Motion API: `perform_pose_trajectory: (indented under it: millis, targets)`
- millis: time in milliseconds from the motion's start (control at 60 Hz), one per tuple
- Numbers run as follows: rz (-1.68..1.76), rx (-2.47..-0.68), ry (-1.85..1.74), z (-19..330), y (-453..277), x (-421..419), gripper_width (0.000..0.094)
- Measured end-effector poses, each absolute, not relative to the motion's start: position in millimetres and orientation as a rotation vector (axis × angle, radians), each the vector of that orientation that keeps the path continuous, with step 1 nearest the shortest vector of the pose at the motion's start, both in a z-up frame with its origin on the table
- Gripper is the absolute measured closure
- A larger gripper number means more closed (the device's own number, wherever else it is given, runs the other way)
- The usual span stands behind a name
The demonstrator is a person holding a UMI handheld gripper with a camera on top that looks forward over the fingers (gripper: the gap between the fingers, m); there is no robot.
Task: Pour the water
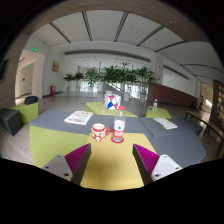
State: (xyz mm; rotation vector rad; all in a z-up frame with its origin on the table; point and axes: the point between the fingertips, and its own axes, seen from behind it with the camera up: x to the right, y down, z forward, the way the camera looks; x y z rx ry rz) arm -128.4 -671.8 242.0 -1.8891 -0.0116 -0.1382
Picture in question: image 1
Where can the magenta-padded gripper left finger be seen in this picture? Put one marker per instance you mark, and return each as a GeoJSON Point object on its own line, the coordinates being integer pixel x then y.
{"type": "Point", "coordinates": [60, 165]}

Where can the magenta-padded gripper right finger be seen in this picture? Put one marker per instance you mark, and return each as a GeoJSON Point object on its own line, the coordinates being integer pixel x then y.
{"type": "Point", "coordinates": [163, 166]}

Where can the clear red-capped water bottle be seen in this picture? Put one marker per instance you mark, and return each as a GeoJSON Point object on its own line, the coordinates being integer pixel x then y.
{"type": "Point", "coordinates": [119, 126]}

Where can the small clear water bottle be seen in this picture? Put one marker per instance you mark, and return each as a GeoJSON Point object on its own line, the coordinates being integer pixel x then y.
{"type": "Point", "coordinates": [155, 106]}

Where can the grey and green upholstered seat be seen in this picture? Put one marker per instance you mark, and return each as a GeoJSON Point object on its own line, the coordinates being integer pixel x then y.
{"type": "Point", "coordinates": [50, 143]}

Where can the yellow white booklet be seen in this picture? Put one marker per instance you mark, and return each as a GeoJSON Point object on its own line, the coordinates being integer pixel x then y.
{"type": "Point", "coordinates": [165, 123]}

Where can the red and white mug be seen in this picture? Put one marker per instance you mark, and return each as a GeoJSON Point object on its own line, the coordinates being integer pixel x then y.
{"type": "Point", "coordinates": [98, 132]}

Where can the open magazine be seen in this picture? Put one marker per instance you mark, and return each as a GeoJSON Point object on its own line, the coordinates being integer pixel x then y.
{"type": "Point", "coordinates": [78, 117]}

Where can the flat round red coaster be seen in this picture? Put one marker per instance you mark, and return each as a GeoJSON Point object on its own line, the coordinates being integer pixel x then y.
{"type": "Point", "coordinates": [116, 142]}

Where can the small green low table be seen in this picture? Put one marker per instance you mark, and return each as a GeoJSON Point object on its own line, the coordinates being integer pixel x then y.
{"type": "Point", "coordinates": [161, 113]}

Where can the dark wooden bench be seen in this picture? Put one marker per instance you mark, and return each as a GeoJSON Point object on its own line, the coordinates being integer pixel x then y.
{"type": "Point", "coordinates": [205, 121]}

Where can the green ottoman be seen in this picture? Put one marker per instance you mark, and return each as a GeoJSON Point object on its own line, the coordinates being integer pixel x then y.
{"type": "Point", "coordinates": [26, 113]}

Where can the dark grey ottoman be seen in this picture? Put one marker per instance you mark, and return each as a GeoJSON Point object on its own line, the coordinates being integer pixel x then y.
{"type": "Point", "coordinates": [9, 121]}

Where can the large green low table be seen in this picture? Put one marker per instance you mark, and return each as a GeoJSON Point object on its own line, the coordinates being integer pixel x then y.
{"type": "Point", "coordinates": [96, 108]}

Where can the black chair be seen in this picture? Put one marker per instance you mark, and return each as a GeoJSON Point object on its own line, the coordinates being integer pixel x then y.
{"type": "Point", "coordinates": [31, 100]}

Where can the person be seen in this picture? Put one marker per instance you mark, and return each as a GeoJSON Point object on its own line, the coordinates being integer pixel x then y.
{"type": "Point", "coordinates": [201, 103]}

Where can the red fire extinguisher cabinet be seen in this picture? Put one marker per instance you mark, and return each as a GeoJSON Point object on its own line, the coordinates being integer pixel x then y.
{"type": "Point", "coordinates": [52, 90]}

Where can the blue red white cube box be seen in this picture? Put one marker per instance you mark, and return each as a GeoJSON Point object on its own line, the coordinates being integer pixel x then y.
{"type": "Point", "coordinates": [112, 101]}

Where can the wooden shelf unit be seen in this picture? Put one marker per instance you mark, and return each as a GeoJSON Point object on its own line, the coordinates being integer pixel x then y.
{"type": "Point", "coordinates": [218, 100]}

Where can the group of potted green plants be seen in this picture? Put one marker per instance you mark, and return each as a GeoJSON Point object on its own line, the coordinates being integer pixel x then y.
{"type": "Point", "coordinates": [113, 75]}

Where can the green exit sign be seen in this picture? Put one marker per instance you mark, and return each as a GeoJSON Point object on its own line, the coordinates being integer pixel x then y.
{"type": "Point", "coordinates": [35, 49]}

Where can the brown wall plaque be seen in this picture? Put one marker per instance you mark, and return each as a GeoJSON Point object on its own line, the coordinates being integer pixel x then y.
{"type": "Point", "coordinates": [55, 66]}

